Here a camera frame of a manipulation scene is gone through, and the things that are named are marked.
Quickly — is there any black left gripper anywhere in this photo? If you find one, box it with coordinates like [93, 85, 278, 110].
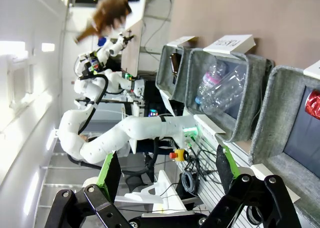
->
[74, 51, 106, 78]

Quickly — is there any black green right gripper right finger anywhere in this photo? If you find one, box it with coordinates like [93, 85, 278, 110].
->
[199, 144, 303, 228]

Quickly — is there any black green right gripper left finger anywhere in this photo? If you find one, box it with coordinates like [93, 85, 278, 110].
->
[44, 151, 131, 228]

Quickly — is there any brown glass bottle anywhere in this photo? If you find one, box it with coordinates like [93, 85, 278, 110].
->
[169, 52, 181, 76]
[72, 0, 133, 43]

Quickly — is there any large clear plastic bottle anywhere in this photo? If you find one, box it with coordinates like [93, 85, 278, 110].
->
[199, 64, 248, 115]

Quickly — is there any crushed red soda can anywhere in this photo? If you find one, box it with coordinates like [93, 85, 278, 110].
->
[304, 90, 320, 120]

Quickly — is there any grey felt basket with glass bottle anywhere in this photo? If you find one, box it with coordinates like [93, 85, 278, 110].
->
[154, 44, 194, 103]

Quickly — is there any grey felt basket for cans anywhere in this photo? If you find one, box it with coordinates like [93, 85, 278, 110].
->
[248, 65, 320, 228]

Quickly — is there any grey felt basket with plastic bottles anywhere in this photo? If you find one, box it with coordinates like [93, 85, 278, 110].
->
[183, 47, 275, 143]

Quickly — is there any white label card on glass basket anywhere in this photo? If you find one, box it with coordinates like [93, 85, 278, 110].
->
[166, 35, 199, 48]

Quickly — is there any person's hand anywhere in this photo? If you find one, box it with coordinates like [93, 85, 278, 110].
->
[110, 11, 133, 31]

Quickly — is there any black office chair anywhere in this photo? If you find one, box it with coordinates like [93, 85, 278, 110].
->
[124, 160, 156, 192]

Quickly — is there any white slotted mounting plate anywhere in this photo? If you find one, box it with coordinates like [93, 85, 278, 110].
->
[159, 90, 301, 228]

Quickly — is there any rectangular ceiling light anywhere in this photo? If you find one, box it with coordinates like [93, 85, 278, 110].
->
[0, 41, 26, 56]
[40, 42, 56, 53]

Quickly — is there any yellow red emergency stop button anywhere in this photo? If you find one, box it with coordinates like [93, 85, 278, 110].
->
[169, 148, 186, 163]

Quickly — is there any light wooden background table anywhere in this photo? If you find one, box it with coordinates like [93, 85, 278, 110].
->
[120, 0, 149, 78]

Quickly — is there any black computer case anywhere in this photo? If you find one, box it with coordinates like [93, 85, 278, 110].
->
[143, 79, 166, 119]

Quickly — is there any clear bottle with pink label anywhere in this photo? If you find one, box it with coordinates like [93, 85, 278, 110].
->
[195, 59, 228, 106]

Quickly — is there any white card reading PLASTIC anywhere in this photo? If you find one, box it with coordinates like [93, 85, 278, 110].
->
[202, 34, 257, 55]

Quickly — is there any black cable bundle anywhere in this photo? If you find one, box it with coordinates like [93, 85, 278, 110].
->
[184, 137, 218, 181]

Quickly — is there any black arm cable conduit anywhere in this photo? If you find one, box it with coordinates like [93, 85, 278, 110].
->
[67, 73, 110, 136]

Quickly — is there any coiled grey cable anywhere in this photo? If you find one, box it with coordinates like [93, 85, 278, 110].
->
[180, 171, 200, 195]

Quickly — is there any white bracket stand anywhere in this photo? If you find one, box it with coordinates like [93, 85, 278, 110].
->
[123, 169, 188, 211]

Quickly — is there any grey hanging cable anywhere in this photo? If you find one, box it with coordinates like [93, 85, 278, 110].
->
[139, 0, 174, 55]

